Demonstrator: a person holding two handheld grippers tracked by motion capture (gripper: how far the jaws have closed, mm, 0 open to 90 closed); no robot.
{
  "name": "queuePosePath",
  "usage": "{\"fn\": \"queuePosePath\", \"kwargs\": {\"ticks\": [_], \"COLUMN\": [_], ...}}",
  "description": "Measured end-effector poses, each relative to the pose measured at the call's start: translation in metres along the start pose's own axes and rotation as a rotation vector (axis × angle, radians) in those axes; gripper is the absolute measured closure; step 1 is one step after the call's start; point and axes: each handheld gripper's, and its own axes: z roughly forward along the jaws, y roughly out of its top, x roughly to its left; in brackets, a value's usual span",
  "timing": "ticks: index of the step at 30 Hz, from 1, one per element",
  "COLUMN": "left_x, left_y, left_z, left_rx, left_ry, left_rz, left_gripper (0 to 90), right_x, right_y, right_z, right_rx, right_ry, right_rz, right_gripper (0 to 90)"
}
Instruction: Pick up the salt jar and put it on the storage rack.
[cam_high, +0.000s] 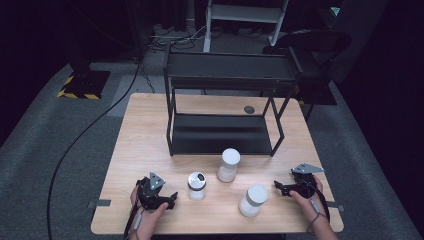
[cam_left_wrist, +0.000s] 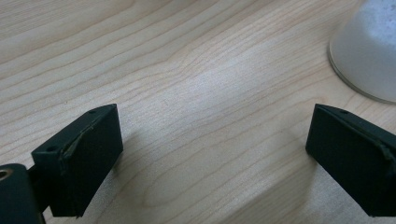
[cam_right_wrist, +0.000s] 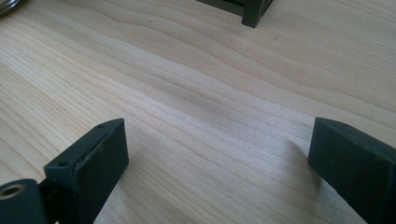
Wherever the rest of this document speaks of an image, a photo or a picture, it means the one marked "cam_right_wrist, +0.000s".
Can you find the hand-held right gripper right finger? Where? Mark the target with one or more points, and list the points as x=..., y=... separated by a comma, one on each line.
x=358, y=165

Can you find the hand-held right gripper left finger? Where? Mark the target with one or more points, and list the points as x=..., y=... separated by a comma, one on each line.
x=93, y=168

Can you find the white bottle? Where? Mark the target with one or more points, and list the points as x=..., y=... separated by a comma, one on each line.
x=6, y=4

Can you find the black two-tier metal rack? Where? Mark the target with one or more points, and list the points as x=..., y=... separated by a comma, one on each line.
x=252, y=11

